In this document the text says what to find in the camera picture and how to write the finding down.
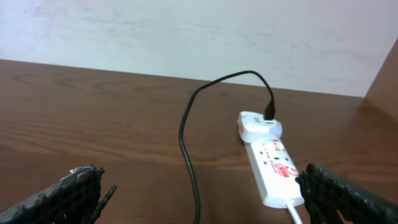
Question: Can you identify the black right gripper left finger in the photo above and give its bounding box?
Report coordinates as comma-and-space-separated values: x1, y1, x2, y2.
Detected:
1, 164, 117, 224

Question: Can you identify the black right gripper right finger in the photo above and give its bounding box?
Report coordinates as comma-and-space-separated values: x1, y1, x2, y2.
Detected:
295, 163, 397, 224

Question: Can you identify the black charging cable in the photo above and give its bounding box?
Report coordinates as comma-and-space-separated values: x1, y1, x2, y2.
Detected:
178, 70, 276, 224

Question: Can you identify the white USB charger adapter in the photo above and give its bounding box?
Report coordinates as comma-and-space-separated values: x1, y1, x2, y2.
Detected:
237, 111, 283, 144

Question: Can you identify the white power strip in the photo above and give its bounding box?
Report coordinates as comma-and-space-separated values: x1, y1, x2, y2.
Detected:
245, 139, 304, 208

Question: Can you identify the white power strip cord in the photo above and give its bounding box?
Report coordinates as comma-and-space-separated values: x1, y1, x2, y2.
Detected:
285, 202, 303, 224

